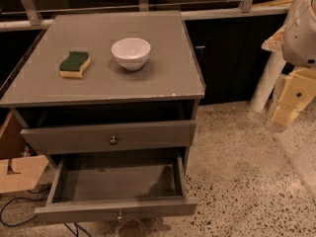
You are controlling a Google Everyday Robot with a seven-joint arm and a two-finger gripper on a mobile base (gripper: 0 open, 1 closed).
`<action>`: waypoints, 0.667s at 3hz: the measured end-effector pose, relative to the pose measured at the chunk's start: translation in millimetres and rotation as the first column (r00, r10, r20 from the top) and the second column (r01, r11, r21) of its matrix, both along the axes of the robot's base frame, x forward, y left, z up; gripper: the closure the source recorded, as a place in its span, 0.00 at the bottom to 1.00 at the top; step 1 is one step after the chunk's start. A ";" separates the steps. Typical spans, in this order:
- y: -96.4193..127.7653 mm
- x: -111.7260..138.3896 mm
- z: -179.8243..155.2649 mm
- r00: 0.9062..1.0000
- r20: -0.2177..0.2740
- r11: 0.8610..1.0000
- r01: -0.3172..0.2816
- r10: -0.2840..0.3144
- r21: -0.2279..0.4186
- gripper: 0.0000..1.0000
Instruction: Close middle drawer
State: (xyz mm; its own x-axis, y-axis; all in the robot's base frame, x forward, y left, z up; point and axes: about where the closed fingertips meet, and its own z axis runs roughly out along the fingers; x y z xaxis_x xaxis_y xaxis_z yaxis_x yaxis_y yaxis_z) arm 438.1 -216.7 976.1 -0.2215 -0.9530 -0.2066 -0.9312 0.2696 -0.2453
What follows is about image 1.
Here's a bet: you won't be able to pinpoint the grey drawer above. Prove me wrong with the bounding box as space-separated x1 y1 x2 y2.
35 157 198 223
21 120 196 154

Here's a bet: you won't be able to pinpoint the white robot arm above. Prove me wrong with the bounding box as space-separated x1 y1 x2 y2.
272 0 316 127

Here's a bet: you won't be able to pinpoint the grey top drawer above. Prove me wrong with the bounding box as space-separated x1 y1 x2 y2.
21 120 196 154

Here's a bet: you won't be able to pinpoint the grey wooden drawer cabinet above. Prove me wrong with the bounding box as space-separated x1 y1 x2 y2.
1 11 204 164

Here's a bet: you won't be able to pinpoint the white ceramic bowl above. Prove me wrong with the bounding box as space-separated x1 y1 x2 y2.
112 38 151 71

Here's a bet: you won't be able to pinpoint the round floor drain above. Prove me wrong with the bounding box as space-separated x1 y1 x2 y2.
119 220 145 237

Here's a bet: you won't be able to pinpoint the green yellow sponge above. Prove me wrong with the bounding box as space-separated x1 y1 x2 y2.
59 51 91 78

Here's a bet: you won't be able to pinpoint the light wooden board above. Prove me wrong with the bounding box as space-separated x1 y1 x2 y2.
0 113 48 194

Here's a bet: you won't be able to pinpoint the white diagonal post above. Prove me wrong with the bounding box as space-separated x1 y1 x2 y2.
250 26 285 113

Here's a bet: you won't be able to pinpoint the dark blue floor cables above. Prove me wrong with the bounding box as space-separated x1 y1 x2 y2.
64 222 93 237

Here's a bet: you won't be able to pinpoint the blue floor cable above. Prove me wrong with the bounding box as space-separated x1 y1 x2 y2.
0 188 51 229

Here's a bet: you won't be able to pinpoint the metal railing frame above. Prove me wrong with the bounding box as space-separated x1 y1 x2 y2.
0 0 293 32

